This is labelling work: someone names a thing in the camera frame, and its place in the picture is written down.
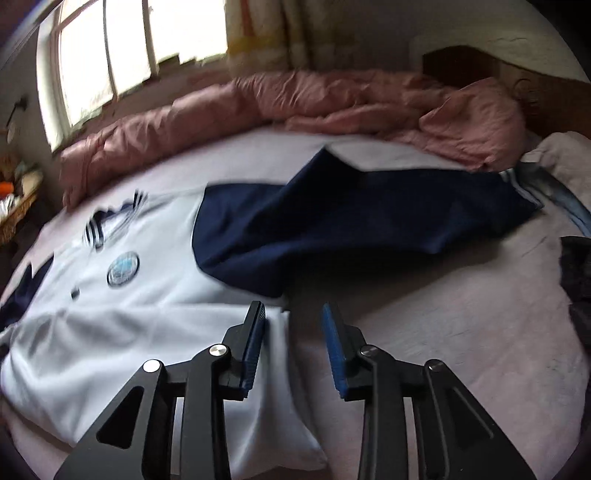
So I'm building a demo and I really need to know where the white and navy jacket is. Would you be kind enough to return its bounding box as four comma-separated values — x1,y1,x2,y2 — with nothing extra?
0,147,546,478

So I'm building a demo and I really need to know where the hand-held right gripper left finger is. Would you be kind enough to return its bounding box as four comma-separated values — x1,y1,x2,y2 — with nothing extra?
54,301,269,480

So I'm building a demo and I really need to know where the wall lamp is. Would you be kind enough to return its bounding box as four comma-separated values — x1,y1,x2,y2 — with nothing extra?
7,95,28,139

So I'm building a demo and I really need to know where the carved wooden side table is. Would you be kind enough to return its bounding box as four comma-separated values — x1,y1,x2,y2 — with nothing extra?
0,152,42,245

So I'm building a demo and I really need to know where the white framed window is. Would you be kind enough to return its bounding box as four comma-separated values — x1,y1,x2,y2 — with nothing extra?
34,0,229,151

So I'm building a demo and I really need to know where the bed with pink sheet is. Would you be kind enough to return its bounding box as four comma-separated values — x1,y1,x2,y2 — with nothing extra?
0,124,591,480

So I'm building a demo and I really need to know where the white pillow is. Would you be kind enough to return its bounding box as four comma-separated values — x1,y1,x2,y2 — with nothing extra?
522,131,591,232

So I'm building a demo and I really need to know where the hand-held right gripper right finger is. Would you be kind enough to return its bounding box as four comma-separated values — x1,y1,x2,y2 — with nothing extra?
322,302,539,480

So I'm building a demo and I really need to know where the pink duvet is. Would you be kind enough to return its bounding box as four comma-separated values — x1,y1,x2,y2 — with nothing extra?
59,69,527,208

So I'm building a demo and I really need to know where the patterned curtain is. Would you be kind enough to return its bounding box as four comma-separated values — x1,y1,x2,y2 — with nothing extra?
224,0,370,75

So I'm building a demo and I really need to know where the wooden headboard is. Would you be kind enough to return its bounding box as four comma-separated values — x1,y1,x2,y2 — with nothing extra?
422,46,591,139

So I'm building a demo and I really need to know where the dark cloth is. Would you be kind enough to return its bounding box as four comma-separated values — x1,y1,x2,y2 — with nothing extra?
558,235,591,333

